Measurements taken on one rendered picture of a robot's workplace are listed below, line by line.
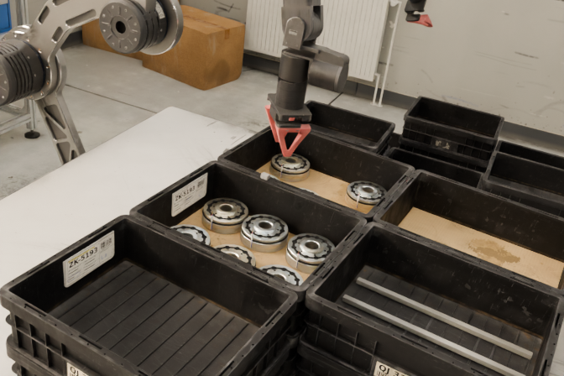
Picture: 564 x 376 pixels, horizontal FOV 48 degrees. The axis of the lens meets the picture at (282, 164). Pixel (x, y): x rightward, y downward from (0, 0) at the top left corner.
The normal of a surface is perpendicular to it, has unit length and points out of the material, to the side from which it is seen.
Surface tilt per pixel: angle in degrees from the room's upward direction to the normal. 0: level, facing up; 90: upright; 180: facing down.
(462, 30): 90
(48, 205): 0
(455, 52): 90
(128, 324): 0
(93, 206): 0
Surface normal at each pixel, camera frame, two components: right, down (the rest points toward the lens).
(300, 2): -0.34, 0.25
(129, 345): 0.11, -0.88
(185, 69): -0.57, 0.36
